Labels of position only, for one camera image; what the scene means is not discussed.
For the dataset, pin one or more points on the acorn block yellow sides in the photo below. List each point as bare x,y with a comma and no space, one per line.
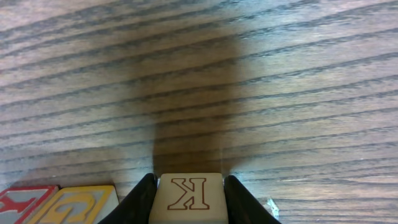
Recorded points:
78,205

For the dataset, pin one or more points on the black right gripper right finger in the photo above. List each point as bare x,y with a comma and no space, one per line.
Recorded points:
242,206

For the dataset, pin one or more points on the hedgehog block white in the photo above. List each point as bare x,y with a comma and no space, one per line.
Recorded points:
189,198

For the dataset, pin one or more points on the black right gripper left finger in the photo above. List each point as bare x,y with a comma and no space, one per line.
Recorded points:
136,206

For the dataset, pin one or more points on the owl block blue side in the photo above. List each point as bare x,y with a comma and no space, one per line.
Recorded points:
20,204

